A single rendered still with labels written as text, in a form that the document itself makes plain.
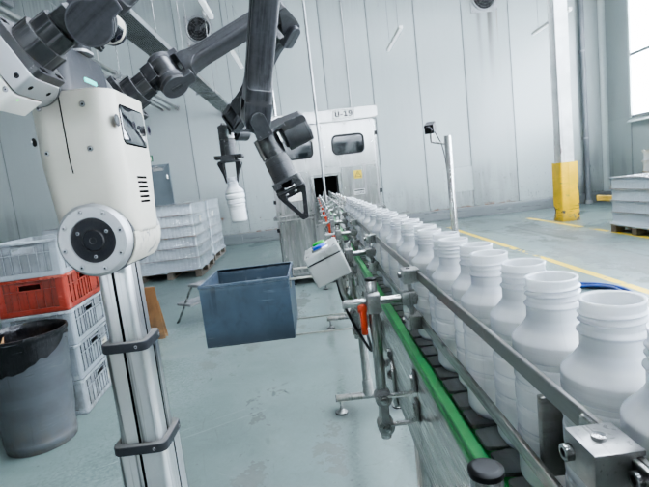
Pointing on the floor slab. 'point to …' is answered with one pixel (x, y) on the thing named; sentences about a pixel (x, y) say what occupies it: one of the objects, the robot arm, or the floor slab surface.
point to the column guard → (566, 191)
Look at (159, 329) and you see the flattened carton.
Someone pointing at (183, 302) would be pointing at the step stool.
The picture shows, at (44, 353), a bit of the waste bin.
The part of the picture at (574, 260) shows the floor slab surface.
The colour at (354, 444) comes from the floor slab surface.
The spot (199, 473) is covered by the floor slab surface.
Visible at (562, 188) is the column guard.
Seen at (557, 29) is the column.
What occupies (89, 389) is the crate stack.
